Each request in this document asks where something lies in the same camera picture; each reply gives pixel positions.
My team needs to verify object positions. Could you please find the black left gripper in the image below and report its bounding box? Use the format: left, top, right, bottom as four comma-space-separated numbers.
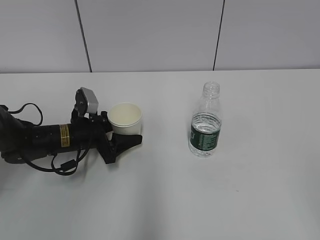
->
70, 109, 143, 164

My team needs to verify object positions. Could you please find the white paper cup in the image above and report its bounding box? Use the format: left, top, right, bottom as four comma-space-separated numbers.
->
107, 102, 143, 135

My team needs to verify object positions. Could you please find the clear water bottle green label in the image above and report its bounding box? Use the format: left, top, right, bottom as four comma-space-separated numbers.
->
188, 81, 222, 158

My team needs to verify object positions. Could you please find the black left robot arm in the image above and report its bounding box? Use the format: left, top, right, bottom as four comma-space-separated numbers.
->
0, 105, 143, 164

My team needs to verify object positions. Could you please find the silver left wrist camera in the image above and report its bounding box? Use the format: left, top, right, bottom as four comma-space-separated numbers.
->
74, 87, 99, 117

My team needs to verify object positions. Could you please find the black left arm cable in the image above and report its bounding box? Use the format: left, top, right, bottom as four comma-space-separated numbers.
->
4, 102, 96, 177

